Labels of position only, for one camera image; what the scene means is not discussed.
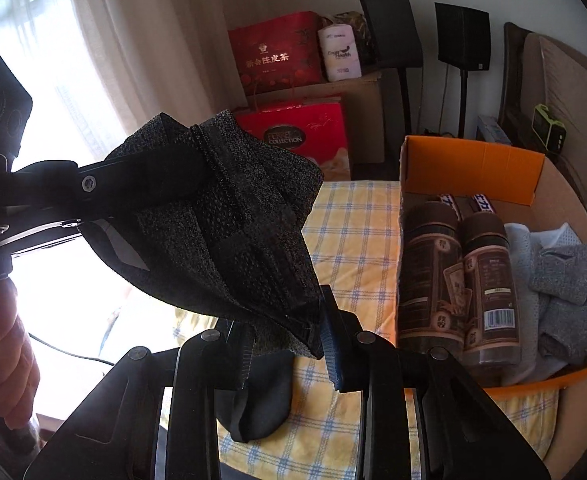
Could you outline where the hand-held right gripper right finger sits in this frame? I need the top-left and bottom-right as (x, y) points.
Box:
(318, 284), (553, 480)

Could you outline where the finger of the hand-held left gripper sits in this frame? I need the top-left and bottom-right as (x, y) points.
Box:
(0, 216), (85, 255)
(10, 151), (210, 212)

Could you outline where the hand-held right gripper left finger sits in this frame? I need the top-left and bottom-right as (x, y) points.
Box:
(23, 317), (254, 480)

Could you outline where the dark speckled cloth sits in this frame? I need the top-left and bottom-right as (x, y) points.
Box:
(80, 112), (325, 360)

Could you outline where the light grey mesh cloth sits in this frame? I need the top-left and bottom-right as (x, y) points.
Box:
(503, 222), (581, 386)

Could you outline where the orange cardboard box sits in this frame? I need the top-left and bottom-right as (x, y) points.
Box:
(396, 135), (587, 463)

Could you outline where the grey knit cloth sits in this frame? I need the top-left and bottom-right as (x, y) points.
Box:
(527, 242), (587, 363)

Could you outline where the person's left hand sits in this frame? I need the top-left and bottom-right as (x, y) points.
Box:
(0, 277), (42, 432)

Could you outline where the black cloth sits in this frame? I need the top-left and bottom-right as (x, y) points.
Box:
(214, 347), (295, 444)

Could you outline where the yellow plaid bed sheet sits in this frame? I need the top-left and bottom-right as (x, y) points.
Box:
(173, 179), (560, 480)

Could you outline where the brown labelled bottle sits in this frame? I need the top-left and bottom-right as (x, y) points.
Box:
(457, 211), (523, 369)
(400, 201), (467, 357)

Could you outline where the beige curtain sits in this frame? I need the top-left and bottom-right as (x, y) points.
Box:
(66, 0), (270, 133)

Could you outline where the dark red tea box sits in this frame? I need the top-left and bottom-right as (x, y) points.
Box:
(227, 11), (325, 99)

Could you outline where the red chocolate gift bag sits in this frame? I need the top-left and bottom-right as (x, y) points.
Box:
(232, 97), (353, 182)

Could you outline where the brown cardboard box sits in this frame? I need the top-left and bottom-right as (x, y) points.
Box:
(246, 70), (387, 166)

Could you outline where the white tissue pack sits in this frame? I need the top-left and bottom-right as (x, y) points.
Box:
(317, 24), (365, 83)

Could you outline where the white small box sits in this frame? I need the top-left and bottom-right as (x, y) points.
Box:
(475, 114), (513, 145)

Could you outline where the camouflage bag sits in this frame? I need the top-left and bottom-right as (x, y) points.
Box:
(332, 11), (375, 67)

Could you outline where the black speaker on stand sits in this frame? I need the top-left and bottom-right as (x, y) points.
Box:
(434, 2), (491, 139)
(360, 0), (425, 137)

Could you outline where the green and black device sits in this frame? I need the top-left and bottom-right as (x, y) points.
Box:
(532, 103), (569, 154)

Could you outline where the brown padded headboard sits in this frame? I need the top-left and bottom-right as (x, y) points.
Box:
(502, 22), (587, 198)

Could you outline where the black cable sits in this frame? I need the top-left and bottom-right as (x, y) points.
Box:
(27, 331), (116, 367)

